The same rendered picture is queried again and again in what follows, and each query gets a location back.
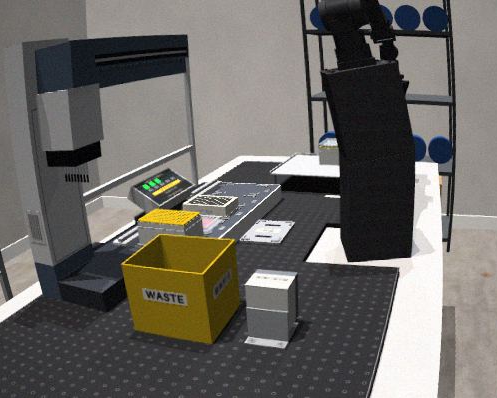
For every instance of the white well plate with pink wells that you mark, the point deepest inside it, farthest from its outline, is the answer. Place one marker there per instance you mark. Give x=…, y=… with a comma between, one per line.
x=210, y=222

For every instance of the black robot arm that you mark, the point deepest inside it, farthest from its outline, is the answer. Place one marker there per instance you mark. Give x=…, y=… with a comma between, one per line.
x=345, y=16

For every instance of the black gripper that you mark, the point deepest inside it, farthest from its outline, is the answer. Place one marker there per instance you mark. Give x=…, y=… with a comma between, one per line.
x=405, y=84

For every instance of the yellow waste bin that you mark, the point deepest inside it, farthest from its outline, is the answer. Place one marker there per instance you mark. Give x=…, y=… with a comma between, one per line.
x=175, y=302

